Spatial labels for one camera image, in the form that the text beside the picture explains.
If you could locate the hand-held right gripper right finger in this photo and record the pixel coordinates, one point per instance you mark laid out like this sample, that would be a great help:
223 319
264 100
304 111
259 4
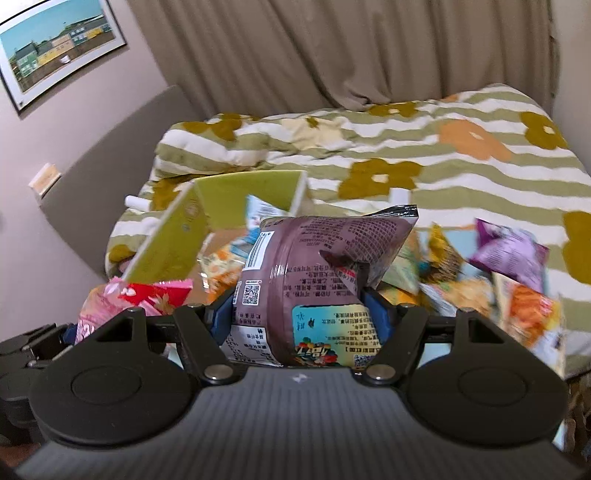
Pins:
379 314

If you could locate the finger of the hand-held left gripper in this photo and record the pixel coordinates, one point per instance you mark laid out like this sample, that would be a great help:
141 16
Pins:
44 333
48 355

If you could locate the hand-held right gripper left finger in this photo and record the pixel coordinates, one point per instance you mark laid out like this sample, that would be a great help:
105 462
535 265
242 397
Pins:
218 318

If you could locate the pink red snack packet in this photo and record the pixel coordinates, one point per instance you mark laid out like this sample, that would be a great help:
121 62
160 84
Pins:
138 295

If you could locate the brown snack bag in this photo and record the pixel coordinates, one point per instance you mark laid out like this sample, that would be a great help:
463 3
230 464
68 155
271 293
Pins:
314 258

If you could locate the green cardboard box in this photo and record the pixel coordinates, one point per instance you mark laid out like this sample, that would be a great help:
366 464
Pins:
171 240

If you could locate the purple snack bag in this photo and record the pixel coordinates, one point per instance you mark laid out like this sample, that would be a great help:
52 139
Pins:
508 254

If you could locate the orange white snack packet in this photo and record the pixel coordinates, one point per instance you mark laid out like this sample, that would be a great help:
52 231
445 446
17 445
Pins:
221 267

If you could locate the pile of assorted snack packets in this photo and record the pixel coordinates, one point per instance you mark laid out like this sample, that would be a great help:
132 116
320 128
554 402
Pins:
461 290

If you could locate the blue white snack packet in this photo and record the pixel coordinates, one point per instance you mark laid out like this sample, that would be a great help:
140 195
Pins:
256 213

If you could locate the green striped floral blanket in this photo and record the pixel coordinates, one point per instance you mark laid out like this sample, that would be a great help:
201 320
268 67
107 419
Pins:
438 175

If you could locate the grey headboard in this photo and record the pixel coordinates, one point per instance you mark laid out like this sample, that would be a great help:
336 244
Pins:
106 175

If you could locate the beige curtain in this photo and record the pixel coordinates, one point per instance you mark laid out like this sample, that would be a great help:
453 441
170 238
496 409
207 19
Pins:
323 46

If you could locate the beige wall plate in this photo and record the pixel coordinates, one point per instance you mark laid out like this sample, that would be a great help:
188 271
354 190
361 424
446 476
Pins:
45 179

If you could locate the framed wall poster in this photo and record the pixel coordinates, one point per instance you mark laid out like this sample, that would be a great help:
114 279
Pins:
51 46

